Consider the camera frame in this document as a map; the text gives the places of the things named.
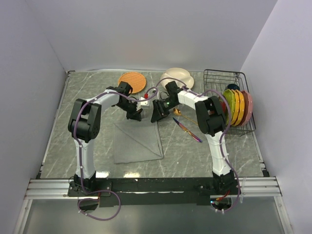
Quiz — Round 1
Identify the orange scalloped plate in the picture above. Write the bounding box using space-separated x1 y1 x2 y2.
237 91 245 125

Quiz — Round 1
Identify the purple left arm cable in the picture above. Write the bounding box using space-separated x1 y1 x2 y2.
73 86 159 222

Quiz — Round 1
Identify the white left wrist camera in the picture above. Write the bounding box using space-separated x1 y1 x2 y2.
136 93 151 110

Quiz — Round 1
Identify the grey cloth napkin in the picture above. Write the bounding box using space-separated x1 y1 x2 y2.
113 118 164 164

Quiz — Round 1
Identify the iridescent purple knife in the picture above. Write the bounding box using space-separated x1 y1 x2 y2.
173 118 203 143

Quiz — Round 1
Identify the gold spoon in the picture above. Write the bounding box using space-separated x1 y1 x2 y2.
173 108 198 125

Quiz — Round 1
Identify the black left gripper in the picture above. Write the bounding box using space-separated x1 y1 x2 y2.
116 99 143 121

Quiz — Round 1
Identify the black wire dish rack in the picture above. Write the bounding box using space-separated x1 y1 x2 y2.
203 69 256 136

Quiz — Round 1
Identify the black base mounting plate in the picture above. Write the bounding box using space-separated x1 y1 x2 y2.
67 177 241 207

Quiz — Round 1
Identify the yellow scalloped plate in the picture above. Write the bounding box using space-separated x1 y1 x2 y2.
232 90 240 126

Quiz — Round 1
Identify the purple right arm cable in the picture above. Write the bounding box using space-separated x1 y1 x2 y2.
155 77 242 214

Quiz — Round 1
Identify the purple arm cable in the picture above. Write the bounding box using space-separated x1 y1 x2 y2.
73 86 159 222
155 77 242 214

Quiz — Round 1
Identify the red patterned plate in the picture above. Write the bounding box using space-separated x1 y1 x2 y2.
219 97 227 114

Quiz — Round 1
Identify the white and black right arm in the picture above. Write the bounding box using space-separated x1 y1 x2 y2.
151 81 237 195

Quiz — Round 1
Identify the dark blue bowl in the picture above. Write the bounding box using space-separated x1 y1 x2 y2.
226 83 240 91

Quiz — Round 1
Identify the green scalloped plate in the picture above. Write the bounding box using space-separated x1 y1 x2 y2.
223 89 237 125

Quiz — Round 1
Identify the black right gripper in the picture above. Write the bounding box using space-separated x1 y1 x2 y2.
151 98 178 123

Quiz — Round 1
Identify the orange woven round coaster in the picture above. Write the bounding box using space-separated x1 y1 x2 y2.
118 72 147 94

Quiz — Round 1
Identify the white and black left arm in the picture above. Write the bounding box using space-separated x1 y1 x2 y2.
68 81 142 196

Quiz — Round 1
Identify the cream divided plate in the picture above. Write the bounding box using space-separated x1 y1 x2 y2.
160 68 195 89

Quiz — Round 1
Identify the aluminium frame rail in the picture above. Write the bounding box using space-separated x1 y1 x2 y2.
24 177 282 200

